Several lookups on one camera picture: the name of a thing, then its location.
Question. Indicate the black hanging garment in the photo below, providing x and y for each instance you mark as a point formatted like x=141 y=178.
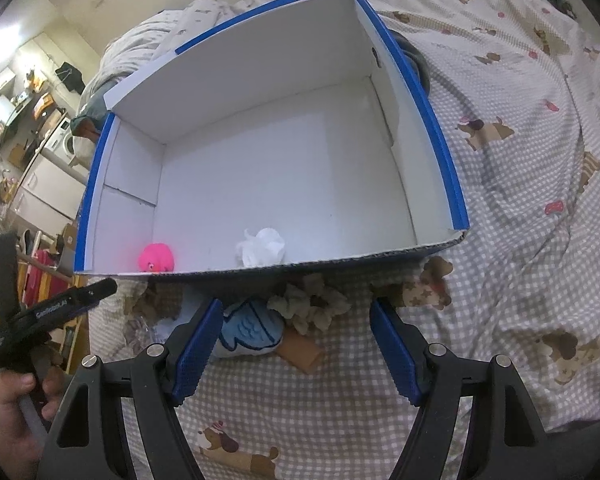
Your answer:
x=71 y=77

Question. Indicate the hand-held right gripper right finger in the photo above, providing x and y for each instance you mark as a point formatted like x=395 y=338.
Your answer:
x=395 y=355

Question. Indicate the white kitchen cabinet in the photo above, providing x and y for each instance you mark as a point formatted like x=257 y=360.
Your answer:
x=40 y=182

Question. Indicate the white washing machine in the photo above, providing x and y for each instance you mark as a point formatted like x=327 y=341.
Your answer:
x=65 y=142

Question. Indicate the clear plastic bag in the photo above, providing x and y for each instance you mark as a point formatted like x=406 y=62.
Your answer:
x=181 y=312

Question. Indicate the white cardboard box blue edges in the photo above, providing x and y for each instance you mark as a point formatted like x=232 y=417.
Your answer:
x=280 y=160

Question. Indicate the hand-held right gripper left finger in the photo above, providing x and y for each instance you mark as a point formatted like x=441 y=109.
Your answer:
x=195 y=352

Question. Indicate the blue plush toy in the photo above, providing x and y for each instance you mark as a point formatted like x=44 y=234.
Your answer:
x=250 y=331

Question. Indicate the brown cardboard tube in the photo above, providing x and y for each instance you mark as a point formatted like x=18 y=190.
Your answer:
x=302 y=352

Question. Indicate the checked dog print bedsheet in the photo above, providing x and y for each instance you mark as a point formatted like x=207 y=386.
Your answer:
x=505 y=160

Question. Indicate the crumpled white duvet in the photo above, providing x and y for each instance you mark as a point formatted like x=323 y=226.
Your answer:
x=130 y=50

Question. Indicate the person's left hand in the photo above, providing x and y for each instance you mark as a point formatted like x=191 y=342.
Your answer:
x=10 y=410

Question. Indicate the red fabric item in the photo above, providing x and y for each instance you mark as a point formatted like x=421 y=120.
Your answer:
x=37 y=272

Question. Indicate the pink round soft toy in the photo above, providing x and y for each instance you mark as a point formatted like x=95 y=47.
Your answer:
x=156 y=258

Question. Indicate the dark round object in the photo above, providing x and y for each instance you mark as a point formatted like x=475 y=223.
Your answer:
x=419 y=62

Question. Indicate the beige brown scrunchie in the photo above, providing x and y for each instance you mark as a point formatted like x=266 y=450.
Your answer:
x=307 y=306

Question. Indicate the white fluffy toy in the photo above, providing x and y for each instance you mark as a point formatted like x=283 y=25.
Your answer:
x=261 y=247

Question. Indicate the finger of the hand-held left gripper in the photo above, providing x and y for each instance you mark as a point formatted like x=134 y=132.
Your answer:
x=92 y=292

